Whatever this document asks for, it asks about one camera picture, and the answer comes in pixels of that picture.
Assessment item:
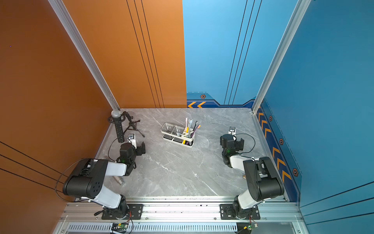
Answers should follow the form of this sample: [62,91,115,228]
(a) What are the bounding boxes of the purple toothbrush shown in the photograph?
[191,125,201,139]

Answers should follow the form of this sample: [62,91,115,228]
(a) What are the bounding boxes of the white toothbrush holder organizer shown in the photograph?
[161,123,194,148]

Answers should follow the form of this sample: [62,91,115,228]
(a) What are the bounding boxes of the yellow toothbrush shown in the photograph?
[183,126,190,144]

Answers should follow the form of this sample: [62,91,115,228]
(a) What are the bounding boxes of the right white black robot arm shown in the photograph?
[220,134,285,219]

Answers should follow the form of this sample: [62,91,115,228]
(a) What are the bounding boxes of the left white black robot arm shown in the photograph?
[63,142,146,219]

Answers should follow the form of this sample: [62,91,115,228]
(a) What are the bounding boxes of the small black tripod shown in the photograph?
[122,111,145,137]

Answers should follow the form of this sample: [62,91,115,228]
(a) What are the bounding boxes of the grey metal cylinder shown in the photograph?
[114,176,125,186]

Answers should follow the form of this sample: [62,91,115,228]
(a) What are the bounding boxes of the left green circuit board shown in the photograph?
[111,222,130,234]

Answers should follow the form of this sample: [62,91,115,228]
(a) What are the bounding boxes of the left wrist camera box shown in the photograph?
[128,134,137,149]

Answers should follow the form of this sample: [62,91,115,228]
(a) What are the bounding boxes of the black perforated post with ball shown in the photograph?
[108,110,125,143]

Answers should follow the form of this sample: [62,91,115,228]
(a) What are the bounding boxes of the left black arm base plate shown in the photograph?
[101,204,143,220]

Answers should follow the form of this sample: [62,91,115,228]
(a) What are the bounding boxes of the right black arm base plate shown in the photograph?
[219,204,261,220]

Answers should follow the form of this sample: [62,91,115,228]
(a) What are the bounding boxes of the right aluminium corner post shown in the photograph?
[252,0,311,114]

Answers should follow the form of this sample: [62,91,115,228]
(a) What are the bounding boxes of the aluminium corner post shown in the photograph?
[48,0,120,110]
[252,0,311,114]

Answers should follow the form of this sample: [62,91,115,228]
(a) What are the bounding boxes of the left aluminium corner post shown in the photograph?
[48,0,120,110]

